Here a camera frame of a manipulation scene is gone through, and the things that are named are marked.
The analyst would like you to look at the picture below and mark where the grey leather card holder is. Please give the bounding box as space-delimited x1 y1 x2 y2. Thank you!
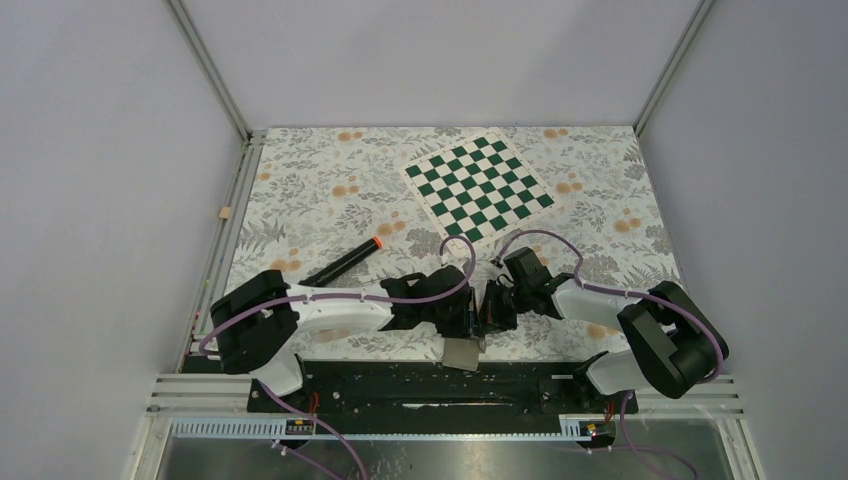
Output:
441 338 486 372

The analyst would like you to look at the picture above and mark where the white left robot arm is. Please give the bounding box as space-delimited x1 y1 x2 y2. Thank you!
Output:
198 265 471 411

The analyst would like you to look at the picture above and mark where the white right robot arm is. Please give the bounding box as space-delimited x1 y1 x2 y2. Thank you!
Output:
478 247 729 412

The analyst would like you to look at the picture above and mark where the floral tablecloth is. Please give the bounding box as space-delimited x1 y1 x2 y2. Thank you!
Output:
210 125 708 364

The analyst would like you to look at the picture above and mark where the green white chessboard mat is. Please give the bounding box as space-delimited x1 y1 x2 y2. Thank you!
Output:
399 128 560 247

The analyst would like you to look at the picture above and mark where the black marker orange cap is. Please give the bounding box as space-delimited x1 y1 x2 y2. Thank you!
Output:
299 236 382 287

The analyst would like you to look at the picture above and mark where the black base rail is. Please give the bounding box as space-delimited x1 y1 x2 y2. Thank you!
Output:
283 360 666 436

